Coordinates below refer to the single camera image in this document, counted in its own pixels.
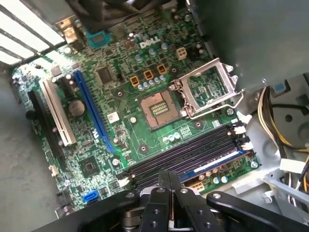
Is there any metal locking lever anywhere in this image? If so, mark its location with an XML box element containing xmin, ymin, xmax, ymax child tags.
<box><xmin>187</xmin><ymin>88</ymin><xmax>246</xmax><ymax>120</ymax></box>

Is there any green motherboard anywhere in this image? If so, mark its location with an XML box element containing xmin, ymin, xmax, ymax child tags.
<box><xmin>9</xmin><ymin>4</ymin><xmax>263</xmax><ymax>218</ymax></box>

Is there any black cable bundle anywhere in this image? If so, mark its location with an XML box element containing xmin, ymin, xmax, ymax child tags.
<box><xmin>69</xmin><ymin>0</ymin><xmax>175</xmax><ymax>28</ymax></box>

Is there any black expansion slot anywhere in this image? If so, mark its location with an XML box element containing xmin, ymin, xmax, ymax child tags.
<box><xmin>27</xmin><ymin>89</ymin><xmax>65</xmax><ymax>171</ymax></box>

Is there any small blue plastic tab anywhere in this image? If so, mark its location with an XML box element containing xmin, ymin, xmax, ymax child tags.
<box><xmin>273</xmin><ymin>83</ymin><xmax>287</xmax><ymax>94</ymax></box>

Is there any silver coin battery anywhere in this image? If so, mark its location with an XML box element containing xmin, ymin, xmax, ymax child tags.
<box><xmin>68</xmin><ymin>98</ymin><xmax>87</xmax><ymax>117</ymax></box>

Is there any CPU socket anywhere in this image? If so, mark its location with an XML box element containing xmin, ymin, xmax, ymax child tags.
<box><xmin>139</xmin><ymin>89</ymin><xmax>181</xmax><ymax>131</ymax></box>

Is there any black square chipset chip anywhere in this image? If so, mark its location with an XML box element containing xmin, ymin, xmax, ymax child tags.
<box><xmin>78</xmin><ymin>155</ymin><xmax>100</xmax><ymax>177</ymax></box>

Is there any silver rear port block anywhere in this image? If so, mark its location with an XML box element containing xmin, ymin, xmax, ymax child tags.
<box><xmin>55</xmin><ymin>14</ymin><xmax>83</xmax><ymax>44</ymax></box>

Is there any white expansion slot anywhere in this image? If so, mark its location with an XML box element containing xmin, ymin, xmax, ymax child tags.
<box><xmin>42</xmin><ymin>78</ymin><xmax>77</xmax><ymax>147</ymax></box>

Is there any grey power supply unit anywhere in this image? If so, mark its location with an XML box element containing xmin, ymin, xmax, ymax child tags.
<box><xmin>193</xmin><ymin>0</ymin><xmax>309</xmax><ymax>94</ymax></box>

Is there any cream four pin connector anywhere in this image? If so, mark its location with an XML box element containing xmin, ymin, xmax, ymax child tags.
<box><xmin>175</xmin><ymin>46</ymin><xmax>188</xmax><ymax>60</ymax></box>

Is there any teal connector block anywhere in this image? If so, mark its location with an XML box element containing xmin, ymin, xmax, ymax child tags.
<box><xmin>86</xmin><ymin>29</ymin><xmax>112</xmax><ymax>49</ymax></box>

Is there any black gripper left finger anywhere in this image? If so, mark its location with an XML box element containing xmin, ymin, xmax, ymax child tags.
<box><xmin>31</xmin><ymin>170</ymin><xmax>171</xmax><ymax>232</ymax></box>

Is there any metal socket cover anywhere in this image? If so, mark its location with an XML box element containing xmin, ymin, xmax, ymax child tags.
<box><xmin>168</xmin><ymin>57</ymin><xmax>239</xmax><ymax>115</ymax></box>

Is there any yellow black wire bundle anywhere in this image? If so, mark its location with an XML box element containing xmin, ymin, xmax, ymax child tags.
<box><xmin>256</xmin><ymin>86</ymin><xmax>309</xmax><ymax>152</ymax></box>

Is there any blue SATA port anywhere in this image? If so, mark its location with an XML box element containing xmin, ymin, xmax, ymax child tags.
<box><xmin>83</xmin><ymin>189</ymin><xmax>100</xmax><ymax>204</ymax></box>

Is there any blue expansion slot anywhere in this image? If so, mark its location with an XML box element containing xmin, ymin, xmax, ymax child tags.
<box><xmin>73</xmin><ymin>69</ymin><xmax>117</xmax><ymax>153</ymax></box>

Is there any white wire connector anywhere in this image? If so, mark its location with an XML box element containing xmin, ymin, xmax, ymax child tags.
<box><xmin>279</xmin><ymin>158</ymin><xmax>308</xmax><ymax>175</ymax></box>

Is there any metal drive cage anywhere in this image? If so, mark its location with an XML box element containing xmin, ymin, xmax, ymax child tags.
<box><xmin>262</xmin><ymin>168</ymin><xmax>309</xmax><ymax>224</ymax></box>

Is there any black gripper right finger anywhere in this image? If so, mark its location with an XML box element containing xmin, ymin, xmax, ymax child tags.
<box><xmin>170</xmin><ymin>170</ymin><xmax>288</xmax><ymax>232</ymax></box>

